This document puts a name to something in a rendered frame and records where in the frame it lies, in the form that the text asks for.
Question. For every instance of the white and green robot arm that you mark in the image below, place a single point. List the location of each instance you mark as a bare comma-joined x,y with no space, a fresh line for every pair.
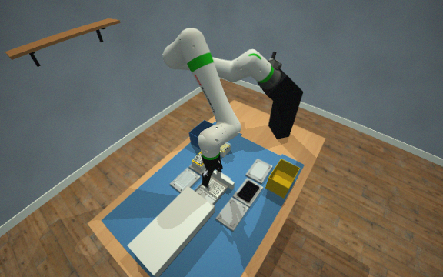
190,47

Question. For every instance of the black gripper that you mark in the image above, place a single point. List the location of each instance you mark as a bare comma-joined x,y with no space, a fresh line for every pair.
209,170

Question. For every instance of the blue flat mat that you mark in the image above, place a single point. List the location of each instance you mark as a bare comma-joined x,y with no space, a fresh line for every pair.
216,250

